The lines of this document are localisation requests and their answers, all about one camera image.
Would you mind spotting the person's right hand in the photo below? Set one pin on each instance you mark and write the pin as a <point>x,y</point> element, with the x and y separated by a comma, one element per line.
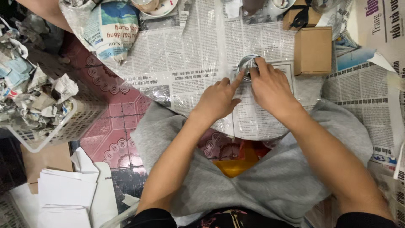
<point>273,91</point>

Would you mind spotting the person's left hand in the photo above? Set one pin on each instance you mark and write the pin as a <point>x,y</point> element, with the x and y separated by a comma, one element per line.
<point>215,103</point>

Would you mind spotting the small cup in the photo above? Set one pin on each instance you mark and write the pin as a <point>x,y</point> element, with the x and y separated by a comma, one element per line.
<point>247,65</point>

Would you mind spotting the large newspaper sheet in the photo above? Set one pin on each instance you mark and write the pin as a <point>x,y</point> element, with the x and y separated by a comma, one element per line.
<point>196,72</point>

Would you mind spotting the plain brown cardboard box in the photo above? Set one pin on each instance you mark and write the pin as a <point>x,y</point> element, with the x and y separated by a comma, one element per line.
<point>313,50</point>

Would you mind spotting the yellow orange plastic bag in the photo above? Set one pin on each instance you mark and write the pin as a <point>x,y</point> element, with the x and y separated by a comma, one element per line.
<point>235,164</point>

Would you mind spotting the cardboard box with black ribbon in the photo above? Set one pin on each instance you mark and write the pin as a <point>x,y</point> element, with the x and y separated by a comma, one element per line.
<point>300,15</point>

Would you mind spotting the white ceramic cup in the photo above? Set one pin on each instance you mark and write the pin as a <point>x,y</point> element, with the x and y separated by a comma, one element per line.
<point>280,5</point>

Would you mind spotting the brown cup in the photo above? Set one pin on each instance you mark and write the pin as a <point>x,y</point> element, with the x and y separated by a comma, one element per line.
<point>252,5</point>

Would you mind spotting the person's grey trousers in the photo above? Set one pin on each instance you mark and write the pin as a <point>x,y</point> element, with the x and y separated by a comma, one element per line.
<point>253,186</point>

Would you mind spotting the spread newspaper pages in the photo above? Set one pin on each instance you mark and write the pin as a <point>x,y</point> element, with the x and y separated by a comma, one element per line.
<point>370,104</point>

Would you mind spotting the clear glass jar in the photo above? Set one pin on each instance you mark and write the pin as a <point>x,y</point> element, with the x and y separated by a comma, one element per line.
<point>324,4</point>

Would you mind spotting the white patterned plate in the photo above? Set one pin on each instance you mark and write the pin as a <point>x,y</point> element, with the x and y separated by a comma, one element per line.
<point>159,7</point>

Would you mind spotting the person's black patterned shirt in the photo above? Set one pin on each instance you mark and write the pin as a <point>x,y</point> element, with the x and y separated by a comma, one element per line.
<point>227,219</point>

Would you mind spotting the newspaper-wrapped bundle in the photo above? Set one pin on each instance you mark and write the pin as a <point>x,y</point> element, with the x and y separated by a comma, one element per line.
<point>110,30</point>

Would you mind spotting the stack of white paper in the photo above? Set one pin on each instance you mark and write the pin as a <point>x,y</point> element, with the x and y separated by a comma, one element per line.
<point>68,196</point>

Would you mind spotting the white basket of crumpled paper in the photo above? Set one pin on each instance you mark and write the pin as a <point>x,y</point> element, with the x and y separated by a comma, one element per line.
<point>38,95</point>

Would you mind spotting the flat brown cardboard piece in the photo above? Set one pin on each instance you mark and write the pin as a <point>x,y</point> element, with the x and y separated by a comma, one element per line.
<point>44,163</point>

